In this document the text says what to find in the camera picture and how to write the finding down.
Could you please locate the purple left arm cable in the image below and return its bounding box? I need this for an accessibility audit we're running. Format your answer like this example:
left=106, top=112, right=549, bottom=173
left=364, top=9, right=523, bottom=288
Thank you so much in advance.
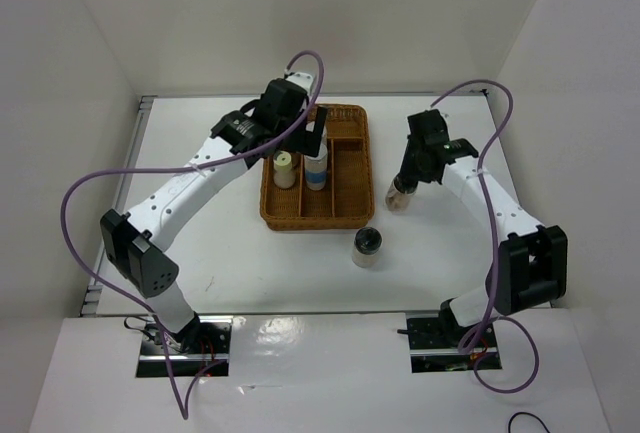
left=60, top=49, right=326, bottom=421

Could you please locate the thin black cable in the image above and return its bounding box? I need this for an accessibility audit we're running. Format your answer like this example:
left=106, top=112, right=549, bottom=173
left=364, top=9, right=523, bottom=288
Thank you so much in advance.
left=508, top=411, right=551, bottom=433

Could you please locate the brown wicker divided basket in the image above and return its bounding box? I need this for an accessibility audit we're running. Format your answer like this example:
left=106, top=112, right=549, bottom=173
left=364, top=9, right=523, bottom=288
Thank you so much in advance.
left=260, top=104, right=375, bottom=231

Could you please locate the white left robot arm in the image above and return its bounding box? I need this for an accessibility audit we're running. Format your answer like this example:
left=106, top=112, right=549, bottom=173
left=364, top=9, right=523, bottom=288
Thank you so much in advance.
left=100, top=71, right=321, bottom=353

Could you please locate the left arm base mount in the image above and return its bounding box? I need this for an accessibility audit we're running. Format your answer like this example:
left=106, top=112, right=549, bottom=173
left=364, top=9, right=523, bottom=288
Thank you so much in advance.
left=123, top=316, right=232, bottom=379

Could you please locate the aluminium table edge rail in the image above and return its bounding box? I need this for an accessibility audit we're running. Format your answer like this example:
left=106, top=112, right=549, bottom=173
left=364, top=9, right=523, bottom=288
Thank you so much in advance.
left=79, top=87, right=491, bottom=317

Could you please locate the yellow cap spice bottle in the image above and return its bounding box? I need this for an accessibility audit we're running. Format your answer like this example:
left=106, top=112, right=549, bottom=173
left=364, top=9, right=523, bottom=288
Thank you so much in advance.
left=273, top=151, right=296, bottom=189

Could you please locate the black cap clear bottle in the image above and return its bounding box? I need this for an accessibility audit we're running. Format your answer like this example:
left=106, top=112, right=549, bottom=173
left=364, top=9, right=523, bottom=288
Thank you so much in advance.
left=352, top=227, right=382, bottom=268
left=385, top=175, right=417, bottom=212

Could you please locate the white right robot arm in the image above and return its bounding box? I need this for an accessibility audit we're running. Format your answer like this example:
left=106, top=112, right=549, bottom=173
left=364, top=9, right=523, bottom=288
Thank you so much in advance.
left=389, top=109, right=568, bottom=346

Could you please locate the silver lid blue label jar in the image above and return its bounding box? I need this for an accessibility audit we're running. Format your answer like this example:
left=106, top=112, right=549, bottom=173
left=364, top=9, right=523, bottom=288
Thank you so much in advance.
left=304, top=121, right=328, bottom=160

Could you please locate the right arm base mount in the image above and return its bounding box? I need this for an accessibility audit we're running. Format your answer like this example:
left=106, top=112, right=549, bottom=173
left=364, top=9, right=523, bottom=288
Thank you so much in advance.
left=396, top=314, right=502, bottom=374

